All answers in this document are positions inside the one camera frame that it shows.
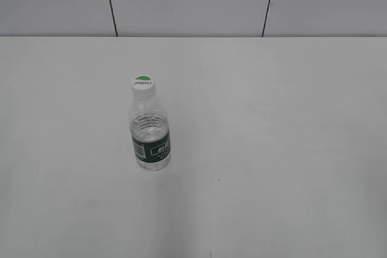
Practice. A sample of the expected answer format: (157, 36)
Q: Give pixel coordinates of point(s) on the white green bottle cap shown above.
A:
(143, 86)

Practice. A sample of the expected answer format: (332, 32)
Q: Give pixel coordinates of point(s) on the clear Cestbon water bottle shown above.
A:
(149, 127)

